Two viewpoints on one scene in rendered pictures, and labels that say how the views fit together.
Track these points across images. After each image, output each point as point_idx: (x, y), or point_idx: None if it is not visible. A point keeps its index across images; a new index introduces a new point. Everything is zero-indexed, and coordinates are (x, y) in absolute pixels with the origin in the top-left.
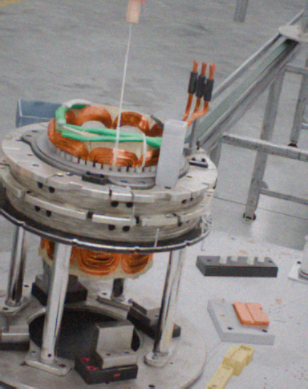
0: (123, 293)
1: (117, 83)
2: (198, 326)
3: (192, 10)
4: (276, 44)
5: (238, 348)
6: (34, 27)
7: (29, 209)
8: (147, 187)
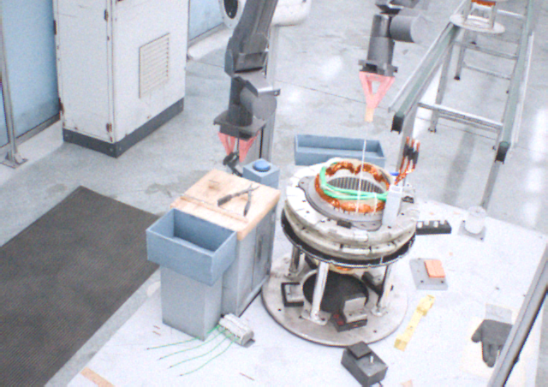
0: None
1: (350, 33)
2: (403, 277)
3: None
4: (445, 2)
5: (426, 297)
6: None
7: (303, 236)
8: (377, 229)
